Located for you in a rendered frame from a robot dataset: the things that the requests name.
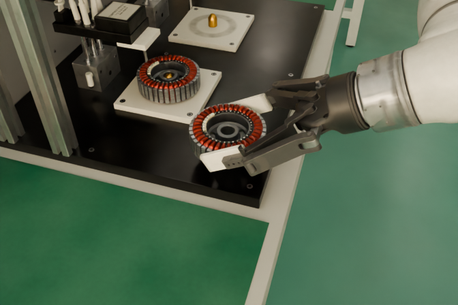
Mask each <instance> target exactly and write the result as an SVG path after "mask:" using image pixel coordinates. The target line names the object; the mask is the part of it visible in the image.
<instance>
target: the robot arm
mask: <svg viewBox="0 0 458 305"><path fill-rule="evenodd" d="M417 27H418V36H419V40H418V43H417V45H415V46H413V47H410V48H407V49H405V50H401V51H400V50H398V51H396V52H394V53H392V54H388V55H385V56H382V57H378V58H375V59H372V60H368V61H364V62H362V63H359V65H358V67H357V71H356V72H355V71H350V72H348V73H344V74H340V75H338V76H333V77H331V78H330V76H329V75H328V74H324V75H321V76H318V77H315V78H303V79H295V80H280V81H276V82H274V83H273V84H272V86H273V88H272V89H269V90H267V91H266V93H263V94H259V95H255V96H253V97H248V98H245V99H241V100H238V101H234V102H231V103H234V106H235V105H236V104H239V105H241V106H247V108H251V109H252V110H255V111H256V113H259V114H261V113H265V112H269V111H272V109H273V108H274V109H275V108H285V109H289V110H295V111H294V113H293V115H292V116H290V117H288V118H287V119H286V120H285V121H284V124H283V125H282V126H280V127H278V128H277V129H275V130H274V131H272V132H270V133H268V134H267V135H265V136H264V137H262V138H260V139H259V140H257V141H255V142H254V143H252V144H250V145H249V146H247V147H245V146H244V145H243V144H240V145H236V146H231V147H228V148H223V149H220V150H215V151H212V152H207V153H204V154H201V155H200V159H201V160H202V162H203V163H204V164H205V166H206V167H207V169H208V170H209V171H210V172H214V171H217V170H224V169H232V168H236V167H242V166H244V167H245V169H246V170H247V172H248V173H249V175H250V176H255V175H257V174H260V173H262V172H265V171H267V170H269V169H271V168H273V167H276V166H278V165H281V164H282V163H285V162H287V161H290V160H292V159H295V158H297V157H300V156H301V155H304V154H308V153H314V152H318V151H319V150H321V149H322V145H321V143H320V141H319V140H320V135H322V134H323V133H326V132H327V131H330V130H335V131H338V132H340V133H341V134H349V133H355V132H359V131H364V130H368V129H369V128H370V127H371V128H372V129H373V130H374V131H375V132H377V133H382V132H386V131H392V130H396V129H402V128H406V127H416V126H419V125H422V124H427V123H458V0H418V11H417ZM283 88H285V90H284V89H283ZM271 104H272V105H273V106H272V105H271ZM228 105H229V106H230V103H229V104H228ZM275 110H276V109H275ZM294 124H295V125H296V127H297V128H298V129H299V130H300V131H302V132H300V133H297V131H296V129H295V127H294Z"/></svg>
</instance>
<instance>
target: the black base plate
mask: <svg viewBox="0 0 458 305"><path fill-rule="evenodd" d="M193 6H194V7H203V8H208V9H213V10H222V11H227V12H236V13H242V14H251V15H254V21H253V22H252V24H251V26H250V28H249V30H248V31H247V33H246V35H245V37H244V38H243V41H242V42H241V44H240V46H239V47H238V49H237V51H236V52H229V51H225V50H217V49H212V48H204V47H199V46H192V45H187V44H180V43H175V42H169V41H168V36H169V35H170V34H171V33H172V32H173V31H174V29H175V28H176V27H177V25H178V24H179V23H180V22H181V21H182V19H183V18H184V17H185V15H186V14H187V12H188V11H189V1H188V0H168V9H169V16H168V17H167V19H165V21H163V23H162V24H161V25H160V26H159V27H158V29H160V35H159V36H158V37H157V38H156V40H155V41H154V42H153V43H152V44H151V45H150V46H149V48H148V49H147V56H148V60H149V59H153V58H155V57H159V56H163V57H164V55H167V56H168V55H172V56H173V55H177V56H182V57H187V58H189V59H191V60H193V61H194V62H196V63H197V65H198V66H199V68H201V69H209V70H213V71H220V72H221V73H222V77H221V79H220V81H219V82H218V84H217V86H216V87H215V90H214V91H213V93H212V95H211V97H210V98H209V100H208V102H207V104H206V106H205V107H204V109H206V108H207V107H211V106H214V105H218V104H222V105H223V106H224V103H231V102H234V101H238V100H241V99H245V98H248V97H253V96H255V95H259V94H263V93H266V91H267V90H269V89H272V88H273V86H272V84H273V83H274V82H276V81H280V80H295V79H302V78H303V74H304V72H305V68H306V66H307V62H308V60H309V56H310V54H311V50H312V48H313V45H314V42H315V39H316V36H317V33H318V29H319V27H320V23H321V21H322V17H323V15H324V9H325V5H319V4H314V3H304V2H299V1H289V0H192V7H193ZM102 44H104V45H108V46H116V47H117V53H118V58H119V64H120V68H121V71H120V72H119V73H118V74H117V75H116V76H115V77H114V79H113V80H112V81H111V82H110V84H109V85H108V86H107V87H106V88H105V89H104V90H103V91H102V92H99V91H93V90H89V89H83V88H79V87H78V84H77V81H76V77H75V73H74V69H73V66H72V63H73V62H74V61H75V60H76V59H77V58H78V57H79V56H80V55H81V54H82V53H83V50H82V45H81V44H80V45H79V46H78V47H77V48H76V49H75V50H74V51H73V52H71V53H70V54H69V55H68V56H67V57H66V58H65V59H64V60H63V61H62V62H60V64H58V65H57V66H56V67H55V68H56V71H57V75H58V77H59V81H60V84H61V88H62V91H63V95H64V97H65V102H66V104H67V108H68V111H69V114H70V118H71V120H72V124H73V127H74V131H75V134H76V138H77V140H78V147H77V148H76V149H74V148H72V152H73V153H72V154H71V155H70V156H69V157H66V156H63V155H62V152H60V153H59V154H58V155H57V154H54V153H53V152H52V148H51V147H50V143H49V141H48V138H47V135H46V132H45V130H44V126H43V124H42V121H41V118H40V115H39V112H38V110H37V107H36V104H35V102H34V99H33V95H32V94H31V91H29V92H28V93H27V94H26V95H25V96H24V97H23V98H22V99H21V100H20V101H19V102H18V103H17V104H16V105H15V108H16V111H17V113H18V115H19V118H20V121H21V123H22V125H23V128H24V130H25V134H24V135H23V136H18V141H17V142H16V143H15V144H11V143H9V142H8V140H6V141H4V142H3V141H0V147H4V148H9V149H12V150H17V151H20V152H24V153H29V154H32V155H37V156H41V157H46V158H49V159H54V160H57V161H62V162H66V163H71V164H74V165H79V166H83V167H87V168H91V169H95V170H99V171H103V172H108V173H111V174H116V175H120V176H124V177H128V178H133V179H136V180H141V181H145V182H150V183H153V184H158V185H161V186H165V187H170V188H173V189H178V190H182V191H187V192H190V193H195V194H199V195H203V196H207V197H212V198H215V199H220V200H224V201H227V202H232V203H236V204H240V205H244V206H249V207H252V208H257V209H259V207H260V204H261V201H262V198H263V195H264V192H265V189H266V186H267V183H268V181H269V177H270V175H271V171H272V168H271V169H269V170H267V171H265V172H262V173H260V174H257V175H255V176H250V175H249V173H248V172H247V170H246V169H245V167H244V166H242V167H236V168H232V169H224V170H217V171H214V172H210V171H209V170H208V169H207V167H206V166H205V164H204V163H203V162H202V160H199V158H198V157H197V156H196V155H195V154H194V152H192V149H191V146H190V138H189V124H187V123H180V122H176V121H170V120H166V119H163V118H157V117H153V116H147V115H143V114H137V113H133V112H127V111H123V110H118V109H115V107H114V102H115V101H116V100H117V99H118V98H119V96H120V95H121V94H122V92H123V91H124V90H125V89H126V88H127V87H128V85H129V84H130V83H131V81H132V80H133V79H134V78H135V77H136V72H137V70H138V68H139V67H140V66H141V65H142V64H143V63H144V58H143V53H142V50H137V49H133V48H125V47H120V46H117V43H116V42H109V41H105V40H102ZM271 105H272V104H271ZM272 106H273V105H272ZM275 109H276V110H275ZM275 109H274V108H273V109H272V111H269V112H265V113H261V114H260V116H261V117H262V118H263V120H264V121H265V124H266V135H267V134H268V133H270V132H272V131H274V130H275V129H277V128H278V127H280V126H282V125H283V124H284V121H285V120H286V119H287V118H288V117H290V114H291V111H292V110H289V109H285V108H275Z"/></svg>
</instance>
